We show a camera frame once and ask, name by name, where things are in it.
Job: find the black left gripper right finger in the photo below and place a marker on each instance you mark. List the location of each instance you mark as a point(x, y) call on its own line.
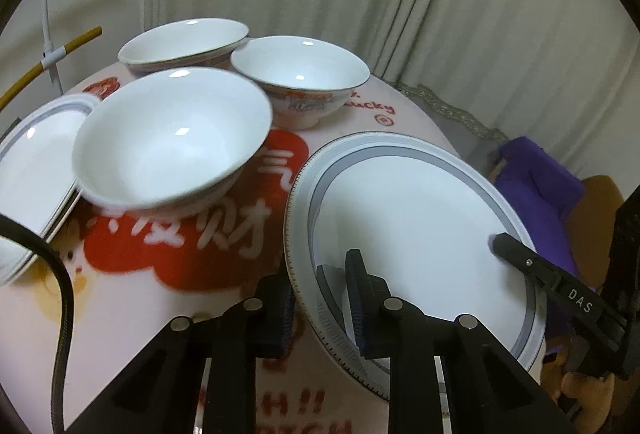
point(444, 368)

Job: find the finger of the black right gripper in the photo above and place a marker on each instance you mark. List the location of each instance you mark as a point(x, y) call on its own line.
point(550, 283)

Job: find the small white bowl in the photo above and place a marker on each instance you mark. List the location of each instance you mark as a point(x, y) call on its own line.
point(305, 79)

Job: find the large grey-rimmed plate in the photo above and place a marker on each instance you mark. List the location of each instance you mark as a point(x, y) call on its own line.
point(38, 187)
point(423, 220)

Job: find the white bowl grey band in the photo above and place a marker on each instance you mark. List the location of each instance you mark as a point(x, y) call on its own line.
point(201, 41)
point(170, 144)

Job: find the white and wood coat rack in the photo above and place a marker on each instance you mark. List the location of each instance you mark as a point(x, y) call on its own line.
point(51, 56)

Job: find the purple cloth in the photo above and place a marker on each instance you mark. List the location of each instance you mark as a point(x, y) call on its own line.
point(555, 207)

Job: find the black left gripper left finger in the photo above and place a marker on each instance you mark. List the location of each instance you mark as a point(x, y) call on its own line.
point(198, 371)

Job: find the cream pleated curtain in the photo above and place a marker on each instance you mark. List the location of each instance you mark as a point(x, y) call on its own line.
point(564, 73)

